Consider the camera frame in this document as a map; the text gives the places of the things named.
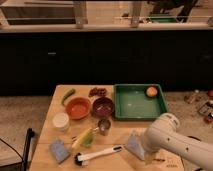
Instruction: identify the grey towel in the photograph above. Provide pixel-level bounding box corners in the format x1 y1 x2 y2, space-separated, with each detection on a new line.
124 131 145 160

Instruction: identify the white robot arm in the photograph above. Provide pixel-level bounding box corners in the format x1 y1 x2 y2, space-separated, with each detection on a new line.
141 113 213 171

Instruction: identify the green plastic tray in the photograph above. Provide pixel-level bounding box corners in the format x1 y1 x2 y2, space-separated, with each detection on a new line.
114 84 168 121

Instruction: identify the wooden block eraser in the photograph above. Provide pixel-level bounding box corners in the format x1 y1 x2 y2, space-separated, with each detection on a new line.
154 159 165 163

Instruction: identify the metal measuring cup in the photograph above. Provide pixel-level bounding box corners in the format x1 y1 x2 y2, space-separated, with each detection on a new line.
94 119 111 136

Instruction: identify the orange fruit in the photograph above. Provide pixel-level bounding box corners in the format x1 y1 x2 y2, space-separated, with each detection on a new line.
146 86 158 97

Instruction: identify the corn cob toy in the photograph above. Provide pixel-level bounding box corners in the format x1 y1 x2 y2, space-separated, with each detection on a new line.
71 128 94 150

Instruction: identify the dark purple bowl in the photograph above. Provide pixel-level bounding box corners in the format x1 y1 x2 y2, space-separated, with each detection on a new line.
92 97 115 117

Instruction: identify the white dish brush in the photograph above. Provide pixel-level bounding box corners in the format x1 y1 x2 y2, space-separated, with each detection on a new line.
74 146 122 166

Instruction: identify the orange bowl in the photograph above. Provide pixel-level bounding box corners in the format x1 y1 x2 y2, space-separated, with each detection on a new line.
65 97 91 120

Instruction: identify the blue sponge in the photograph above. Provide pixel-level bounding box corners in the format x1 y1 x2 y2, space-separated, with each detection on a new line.
49 139 70 164

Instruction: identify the white round container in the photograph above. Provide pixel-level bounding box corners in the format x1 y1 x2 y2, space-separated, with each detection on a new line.
52 113 70 131

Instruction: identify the green pepper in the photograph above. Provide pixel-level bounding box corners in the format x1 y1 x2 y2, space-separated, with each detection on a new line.
61 89 76 106

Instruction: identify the black chair frame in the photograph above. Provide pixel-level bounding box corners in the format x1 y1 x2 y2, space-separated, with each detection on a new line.
0 128 35 171

